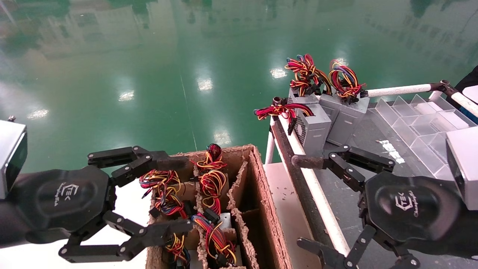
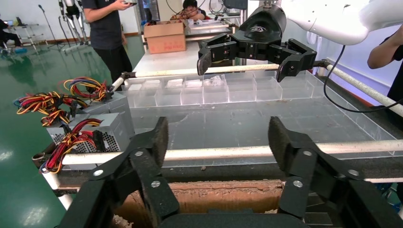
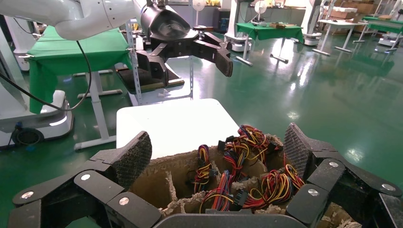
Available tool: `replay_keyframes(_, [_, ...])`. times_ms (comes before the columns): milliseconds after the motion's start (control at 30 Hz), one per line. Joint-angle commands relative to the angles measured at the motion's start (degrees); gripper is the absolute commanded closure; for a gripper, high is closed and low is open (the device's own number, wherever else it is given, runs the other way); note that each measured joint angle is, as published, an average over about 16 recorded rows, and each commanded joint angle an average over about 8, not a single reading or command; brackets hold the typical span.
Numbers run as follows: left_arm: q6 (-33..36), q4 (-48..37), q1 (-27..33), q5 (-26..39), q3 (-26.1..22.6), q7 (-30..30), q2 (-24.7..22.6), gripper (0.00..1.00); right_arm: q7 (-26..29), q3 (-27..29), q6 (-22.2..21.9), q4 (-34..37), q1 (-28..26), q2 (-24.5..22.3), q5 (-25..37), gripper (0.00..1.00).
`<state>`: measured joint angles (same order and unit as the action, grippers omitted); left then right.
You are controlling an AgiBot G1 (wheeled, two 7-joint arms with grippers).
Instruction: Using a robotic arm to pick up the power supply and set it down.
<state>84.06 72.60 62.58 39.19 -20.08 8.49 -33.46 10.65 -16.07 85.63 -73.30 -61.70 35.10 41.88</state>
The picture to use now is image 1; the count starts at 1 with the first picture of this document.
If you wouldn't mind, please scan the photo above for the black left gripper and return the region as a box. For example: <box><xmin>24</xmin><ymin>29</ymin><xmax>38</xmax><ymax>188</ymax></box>
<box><xmin>0</xmin><ymin>145</ymin><xmax>194</xmax><ymax>263</ymax></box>

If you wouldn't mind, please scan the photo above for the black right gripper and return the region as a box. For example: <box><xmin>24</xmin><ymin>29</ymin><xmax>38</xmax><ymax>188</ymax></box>
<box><xmin>291</xmin><ymin>145</ymin><xmax>478</xmax><ymax>269</ymax></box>

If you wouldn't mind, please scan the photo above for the brown cardboard box with dividers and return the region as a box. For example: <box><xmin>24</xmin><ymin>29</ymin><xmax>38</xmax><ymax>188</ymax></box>
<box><xmin>146</xmin><ymin>144</ymin><xmax>294</xmax><ymax>269</ymax></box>

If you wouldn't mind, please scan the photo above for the white torn label sticker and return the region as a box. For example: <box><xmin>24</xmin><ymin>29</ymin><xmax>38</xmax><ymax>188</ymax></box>
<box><xmin>377</xmin><ymin>140</ymin><xmax>406</xmax><ymax>165</ymax></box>

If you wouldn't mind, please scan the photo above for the white table leg pipe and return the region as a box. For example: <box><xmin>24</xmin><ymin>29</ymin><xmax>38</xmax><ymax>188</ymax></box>
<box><xmin>265</xmin><ymin>125</ymin><xmax>276</xmax><ymax>165</ymax></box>

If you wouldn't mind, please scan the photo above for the clear acrylic divider tray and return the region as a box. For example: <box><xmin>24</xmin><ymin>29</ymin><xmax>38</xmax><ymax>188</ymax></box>
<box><xmin>368</xmin><ymin>94</ymin><xmax>478</xmax><ymax>182</ymax></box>

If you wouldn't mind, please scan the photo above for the white table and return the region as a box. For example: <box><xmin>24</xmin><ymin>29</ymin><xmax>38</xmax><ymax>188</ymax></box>
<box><xmin>463</xmin><ymin>85</ymin><xmax>478</xmax><ymax>105</ymax></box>

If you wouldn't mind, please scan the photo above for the standing person in dark shirt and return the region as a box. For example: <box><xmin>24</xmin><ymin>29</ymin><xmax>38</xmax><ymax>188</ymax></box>
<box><xmin>447</xmin><ymin>66</ymin><xmax>478</xmax><ymax>98</ymax></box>

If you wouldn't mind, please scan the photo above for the wire bundle in box left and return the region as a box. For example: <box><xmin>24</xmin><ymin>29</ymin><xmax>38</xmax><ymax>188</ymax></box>
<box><xmin>139</xmin><ymin>169</ymin><xmax>189</xmax><ymax>220</ymax></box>

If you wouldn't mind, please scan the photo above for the white table rail pipe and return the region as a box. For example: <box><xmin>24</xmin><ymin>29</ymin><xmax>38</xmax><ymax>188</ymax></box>
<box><xmin>450</xmin><ymin>92</ymin><xmax>478</xmax><ymax>118</ymax></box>
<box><xmin>367</xmin><ymin>84</ymin><xmax>434</xmax><ymax>98</ymax></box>
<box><xmin>277</xmin><ymin>116</ymin><xmax>351</xmax><ymax>258</ymax></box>

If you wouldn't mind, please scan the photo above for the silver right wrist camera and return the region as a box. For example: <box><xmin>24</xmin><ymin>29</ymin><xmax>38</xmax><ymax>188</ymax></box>
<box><xmin>446</xmin><ymin>126</ymin><xmax>478</xmax><ymax>211</ymax></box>

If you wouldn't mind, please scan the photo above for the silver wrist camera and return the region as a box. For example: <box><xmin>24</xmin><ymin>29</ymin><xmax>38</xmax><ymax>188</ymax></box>
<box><xmin>446</xmin><ymin>126</ymin><xmax>478</xmax><ymax>211</ymax></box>
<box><xmin>0</xmin><ymin>116</ymin><xmax>28</xmax><ymax>200</ymax></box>

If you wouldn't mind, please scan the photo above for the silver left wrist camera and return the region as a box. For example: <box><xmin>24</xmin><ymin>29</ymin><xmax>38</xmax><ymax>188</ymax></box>
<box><xmin>0</xmin><ymin>116</ymin><xmax>28</xmax><ymax>200</ymax></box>

